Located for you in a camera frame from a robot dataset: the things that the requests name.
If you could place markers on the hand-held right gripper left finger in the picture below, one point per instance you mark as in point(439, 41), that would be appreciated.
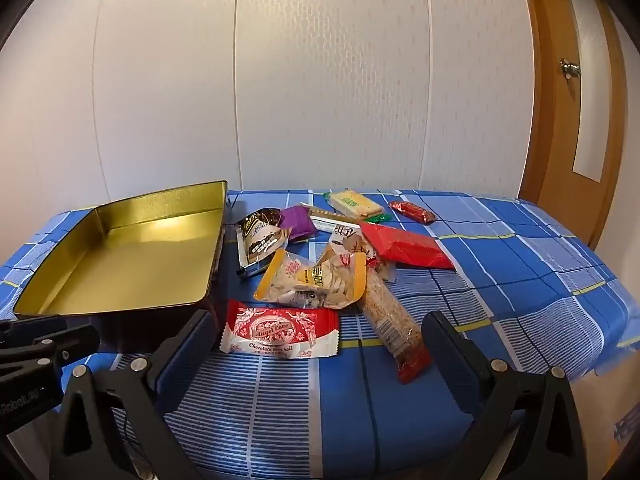
point(194, 345)

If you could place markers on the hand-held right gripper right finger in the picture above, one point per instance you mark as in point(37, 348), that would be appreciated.
point(445, 347)

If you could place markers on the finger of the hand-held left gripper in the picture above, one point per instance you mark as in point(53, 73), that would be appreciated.
point(75, 342)

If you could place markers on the red white chocolate roll packet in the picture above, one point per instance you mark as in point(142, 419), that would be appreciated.
point(280, 330)

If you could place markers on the gold metal tin box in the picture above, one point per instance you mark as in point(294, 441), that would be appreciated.
point(125, 250)

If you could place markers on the large red snack packet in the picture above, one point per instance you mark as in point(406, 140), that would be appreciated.
point(405, 247)

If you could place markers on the dark gold snack packet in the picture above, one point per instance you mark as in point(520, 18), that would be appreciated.
point(257, 240)

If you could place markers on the orange rice cracker bag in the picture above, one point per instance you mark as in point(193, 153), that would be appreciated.
point(310, 280)

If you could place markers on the small red candy packet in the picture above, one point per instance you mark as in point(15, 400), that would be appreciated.
point(412, 211)

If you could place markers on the white brown pastry packet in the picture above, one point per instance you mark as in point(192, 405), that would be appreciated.
point(345, 240)

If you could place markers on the white gold long packet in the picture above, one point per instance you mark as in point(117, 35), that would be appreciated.
point(325, 222)

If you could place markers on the green cracker packet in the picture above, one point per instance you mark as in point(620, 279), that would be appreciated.
point(350, 202)

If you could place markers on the long sesame bar packet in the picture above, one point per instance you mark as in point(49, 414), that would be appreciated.
point(390, 320)

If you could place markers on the blue plaid cloth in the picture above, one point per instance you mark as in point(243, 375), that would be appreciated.
point(500, 280)

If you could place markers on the purple snack packet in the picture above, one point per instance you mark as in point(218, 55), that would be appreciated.
point(297, 222)

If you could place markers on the wooden door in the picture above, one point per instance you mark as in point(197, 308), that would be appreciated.
point(550, 135)

